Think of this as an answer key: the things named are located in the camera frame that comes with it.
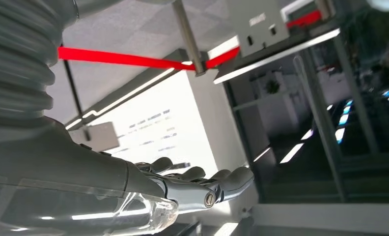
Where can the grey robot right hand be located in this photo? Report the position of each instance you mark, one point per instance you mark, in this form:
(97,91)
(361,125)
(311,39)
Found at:
(67,163)

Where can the black pole floor stand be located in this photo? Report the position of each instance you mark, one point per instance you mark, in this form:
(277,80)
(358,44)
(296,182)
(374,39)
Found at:
(97,136)

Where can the red barrier belt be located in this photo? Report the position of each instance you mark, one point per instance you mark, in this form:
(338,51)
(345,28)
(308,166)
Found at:
(225,58)
(116,58)

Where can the small green plant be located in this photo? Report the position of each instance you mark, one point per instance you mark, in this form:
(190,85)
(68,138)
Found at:
(272,87)

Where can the chrome stanchion post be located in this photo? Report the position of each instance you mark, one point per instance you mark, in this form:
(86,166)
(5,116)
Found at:
(188,35)

